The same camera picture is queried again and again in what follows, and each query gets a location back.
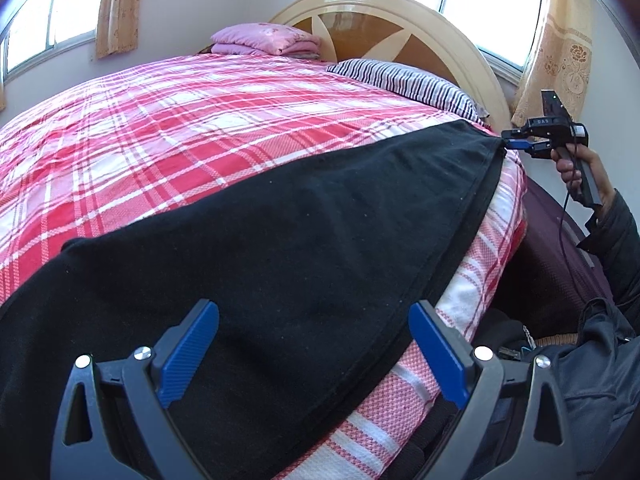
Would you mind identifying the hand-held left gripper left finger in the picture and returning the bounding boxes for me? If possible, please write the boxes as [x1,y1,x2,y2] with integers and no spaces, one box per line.
[50,298,221,480]

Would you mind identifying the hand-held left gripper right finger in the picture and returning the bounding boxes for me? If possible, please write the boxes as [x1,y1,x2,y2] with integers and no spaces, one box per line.
[407,300,581,480]

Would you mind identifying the black pants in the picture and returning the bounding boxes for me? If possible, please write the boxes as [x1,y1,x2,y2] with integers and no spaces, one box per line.
[0,119,506,480]

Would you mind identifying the person's right forearm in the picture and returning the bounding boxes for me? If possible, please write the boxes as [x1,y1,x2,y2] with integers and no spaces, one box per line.
[577,187,640,311]

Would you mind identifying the person's right hand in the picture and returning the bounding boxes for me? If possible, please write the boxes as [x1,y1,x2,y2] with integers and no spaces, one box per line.
[550,145,617,212]

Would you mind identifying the beige patterned curtain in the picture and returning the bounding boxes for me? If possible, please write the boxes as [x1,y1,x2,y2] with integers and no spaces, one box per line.
[95,0,148,59]
[510,0,593,128]

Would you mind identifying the dark purple cloth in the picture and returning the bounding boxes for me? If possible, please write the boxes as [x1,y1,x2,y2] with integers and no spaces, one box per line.
[492,175,613,346]

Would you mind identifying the cream wooden headboard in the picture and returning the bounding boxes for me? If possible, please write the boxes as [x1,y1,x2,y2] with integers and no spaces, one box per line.
[270,0,511,133]

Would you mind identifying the striped pillow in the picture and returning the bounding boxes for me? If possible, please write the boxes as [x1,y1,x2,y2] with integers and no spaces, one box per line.
[326,58,488,123]

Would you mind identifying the person's grey jacket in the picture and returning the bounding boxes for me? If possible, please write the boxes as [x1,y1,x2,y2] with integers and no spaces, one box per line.
[542,297,640,480]

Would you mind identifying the red plaid bed sheet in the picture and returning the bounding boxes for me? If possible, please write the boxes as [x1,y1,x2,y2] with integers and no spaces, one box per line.
[0,52,528,480]

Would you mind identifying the pink folded pillow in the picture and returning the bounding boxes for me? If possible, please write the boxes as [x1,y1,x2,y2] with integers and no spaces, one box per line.
[210,22,322,58]

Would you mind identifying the black cable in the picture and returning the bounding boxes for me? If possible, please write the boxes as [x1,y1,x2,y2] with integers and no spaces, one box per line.
[556,142,582,273]

